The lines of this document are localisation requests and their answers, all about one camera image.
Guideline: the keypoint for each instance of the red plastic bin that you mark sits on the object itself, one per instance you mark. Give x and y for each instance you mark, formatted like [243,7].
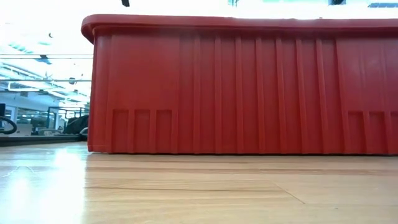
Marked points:
[217,93]

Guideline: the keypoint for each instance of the black bag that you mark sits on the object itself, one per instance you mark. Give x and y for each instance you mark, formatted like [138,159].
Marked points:
[76,125]

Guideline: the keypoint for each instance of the beige box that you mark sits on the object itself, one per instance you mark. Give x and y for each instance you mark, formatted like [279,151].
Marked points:
[24,129]

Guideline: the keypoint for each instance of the black aluminium frame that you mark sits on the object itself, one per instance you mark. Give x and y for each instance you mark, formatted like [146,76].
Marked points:
[37,140]

